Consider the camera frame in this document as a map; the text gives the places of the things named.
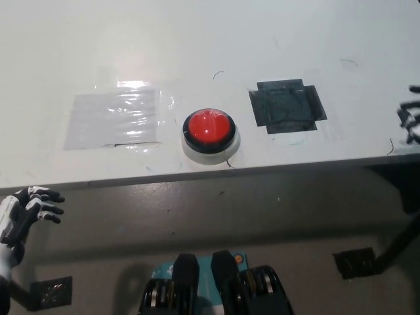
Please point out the red dome push button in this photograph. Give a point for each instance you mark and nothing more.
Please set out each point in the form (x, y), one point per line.
(207, 128)

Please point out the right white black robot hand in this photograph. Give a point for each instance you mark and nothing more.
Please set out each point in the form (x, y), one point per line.
(414, 124)

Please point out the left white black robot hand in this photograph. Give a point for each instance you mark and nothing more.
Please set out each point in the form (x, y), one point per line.
(21, 216)

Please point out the black tape patch on table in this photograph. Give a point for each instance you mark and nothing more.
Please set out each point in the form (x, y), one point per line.
(285, 106)

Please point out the black table leg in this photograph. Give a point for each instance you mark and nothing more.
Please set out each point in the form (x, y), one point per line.
(401, 239)
(21, 293)

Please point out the black table frame beam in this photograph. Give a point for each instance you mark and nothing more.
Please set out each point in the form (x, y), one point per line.
(403, 183)

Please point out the clear plastic taped sheet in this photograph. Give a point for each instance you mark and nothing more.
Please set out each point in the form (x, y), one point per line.
(113, 118)

